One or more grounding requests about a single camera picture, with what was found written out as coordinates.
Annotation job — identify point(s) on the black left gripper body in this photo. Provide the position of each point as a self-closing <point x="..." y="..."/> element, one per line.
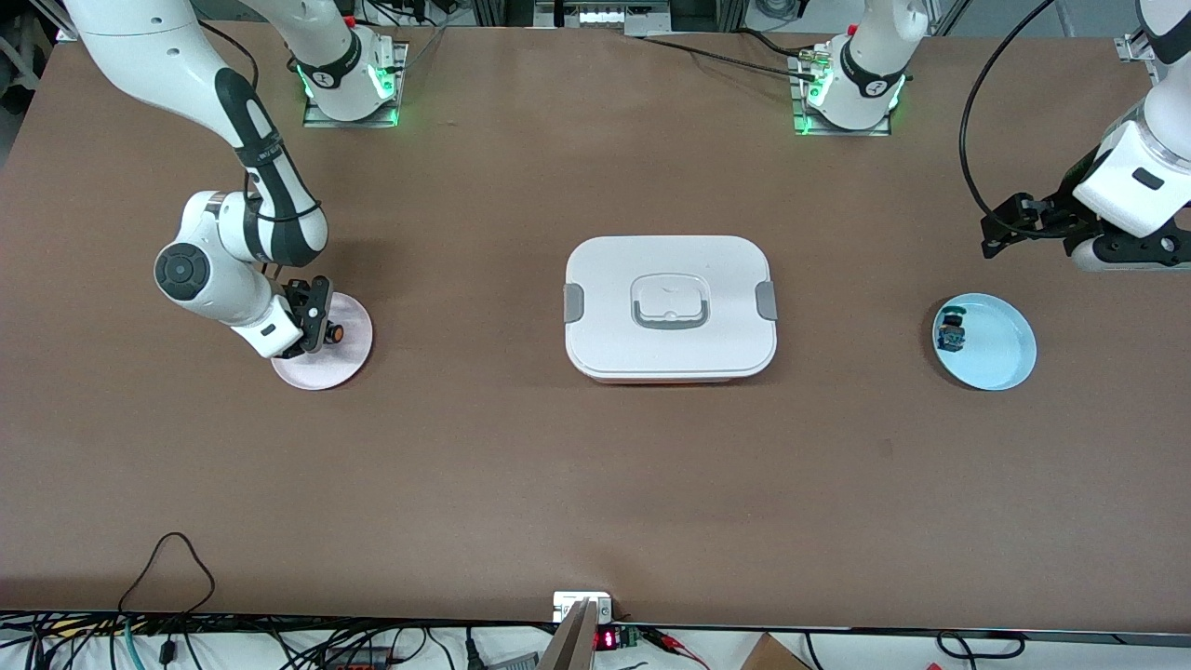
<point x="1054" y="212"/>

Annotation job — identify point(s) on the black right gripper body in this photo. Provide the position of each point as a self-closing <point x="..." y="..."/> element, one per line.
<point x="300" y="300"/>

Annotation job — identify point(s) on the orange push button switch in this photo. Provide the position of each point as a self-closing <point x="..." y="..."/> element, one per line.
<point x="334" y="332"/>

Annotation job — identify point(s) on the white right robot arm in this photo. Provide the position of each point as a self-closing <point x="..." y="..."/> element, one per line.
<point x="149" y="46"/>

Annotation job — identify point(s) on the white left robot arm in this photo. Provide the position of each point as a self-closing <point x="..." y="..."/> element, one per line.
<point x="875" y="56"/>

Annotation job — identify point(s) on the pale pink round plate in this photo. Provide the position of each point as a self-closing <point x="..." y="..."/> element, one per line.
<point x="326" y="372"/>

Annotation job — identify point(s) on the light blue round plate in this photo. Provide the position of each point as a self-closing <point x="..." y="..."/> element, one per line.
<point x="996" y="354"/>

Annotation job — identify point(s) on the white lunch box grey latches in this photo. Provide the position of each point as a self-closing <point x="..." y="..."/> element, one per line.
<point x="670" y="354"/>

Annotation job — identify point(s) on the short aluminium profile corner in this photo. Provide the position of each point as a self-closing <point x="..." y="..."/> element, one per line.
<point x="63" y="33"/>

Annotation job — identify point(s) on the red digit display module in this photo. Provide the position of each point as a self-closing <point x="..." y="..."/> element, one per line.
<point x="606" y="640"/>

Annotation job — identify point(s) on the green circuit board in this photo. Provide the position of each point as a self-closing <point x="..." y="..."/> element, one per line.
<point x="629" y="637"/>

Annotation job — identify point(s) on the red clip test leads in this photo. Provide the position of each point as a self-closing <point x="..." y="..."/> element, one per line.
<point x="675" y="644"/>

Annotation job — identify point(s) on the brown cardboard box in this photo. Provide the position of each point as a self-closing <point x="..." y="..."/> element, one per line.
<point x="772" y="656"/>

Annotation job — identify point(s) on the blue push button switch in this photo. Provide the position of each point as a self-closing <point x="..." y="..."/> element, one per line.
<point x="951" y="335"/>

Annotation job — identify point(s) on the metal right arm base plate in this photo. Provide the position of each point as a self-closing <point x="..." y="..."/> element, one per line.
<point x="344" y="123"/>

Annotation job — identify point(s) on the aluminium slotted profile rail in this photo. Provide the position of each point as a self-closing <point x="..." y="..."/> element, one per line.
<point x="1137" y="56"/>

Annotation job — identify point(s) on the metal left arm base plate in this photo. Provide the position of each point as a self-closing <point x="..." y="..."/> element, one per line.
<point x="842" y="133"/>

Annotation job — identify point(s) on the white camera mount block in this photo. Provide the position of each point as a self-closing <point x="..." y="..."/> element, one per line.
<point x="582" y="599"/>

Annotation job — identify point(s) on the aluminium camera mount bar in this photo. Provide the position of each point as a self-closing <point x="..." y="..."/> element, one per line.
<point x="569" y="647"/>

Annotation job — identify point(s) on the aluminium frame with white label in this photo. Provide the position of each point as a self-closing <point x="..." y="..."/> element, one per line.
<point x="605" y="16"/>

